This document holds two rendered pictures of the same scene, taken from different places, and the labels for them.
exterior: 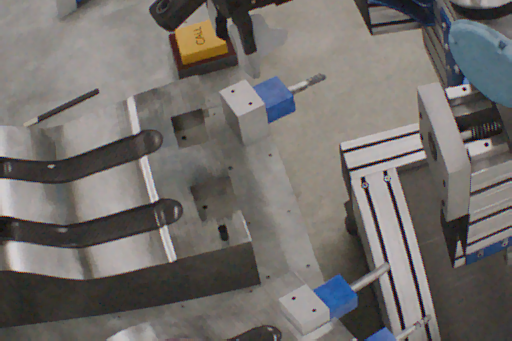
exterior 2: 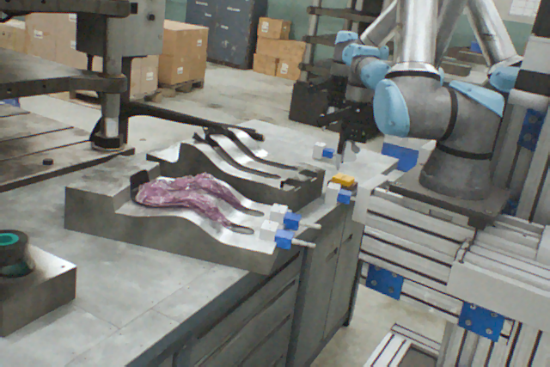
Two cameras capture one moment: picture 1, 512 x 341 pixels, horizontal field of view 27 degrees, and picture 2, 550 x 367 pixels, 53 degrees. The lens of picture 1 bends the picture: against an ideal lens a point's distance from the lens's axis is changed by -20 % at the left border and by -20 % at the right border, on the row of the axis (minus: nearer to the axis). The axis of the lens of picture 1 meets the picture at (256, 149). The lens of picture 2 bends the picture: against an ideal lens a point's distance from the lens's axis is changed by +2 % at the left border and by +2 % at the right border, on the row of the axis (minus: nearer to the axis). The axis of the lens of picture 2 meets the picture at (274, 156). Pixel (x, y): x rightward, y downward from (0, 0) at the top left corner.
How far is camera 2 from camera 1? 0.94 m
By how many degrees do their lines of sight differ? 41
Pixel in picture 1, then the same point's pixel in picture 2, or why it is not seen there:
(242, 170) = (316, 205)
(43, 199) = (239, 155)
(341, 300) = (292, 218)
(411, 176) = (417, 352)
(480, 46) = (381, 89)
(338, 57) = (438, 329)
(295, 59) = (419, 319)
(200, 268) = (266, 193)
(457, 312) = not seen: outside the picture
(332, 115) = not seen: hidden behind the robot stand
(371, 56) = not seen: hidden behind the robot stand
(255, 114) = (333, 191)
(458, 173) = (363, 189)
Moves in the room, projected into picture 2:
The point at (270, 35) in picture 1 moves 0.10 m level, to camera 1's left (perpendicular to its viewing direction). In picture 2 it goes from (350, 154) to (320, 144)
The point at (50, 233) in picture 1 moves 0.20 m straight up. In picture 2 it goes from (229, 160) to (237, 95)
